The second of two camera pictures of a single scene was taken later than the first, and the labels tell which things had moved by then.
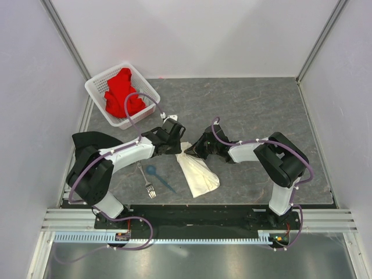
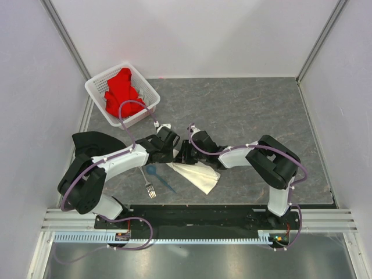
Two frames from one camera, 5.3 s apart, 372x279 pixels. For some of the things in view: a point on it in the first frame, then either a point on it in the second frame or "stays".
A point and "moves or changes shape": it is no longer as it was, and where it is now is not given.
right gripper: x=196 y=148 -> x=182 y=156
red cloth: x=120 y=86 stays
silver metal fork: x=150 y=189 stays
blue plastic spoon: x=151 y=170 stays
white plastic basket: x=97 y=87 stays
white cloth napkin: x=199 y=178 moves or changes shape
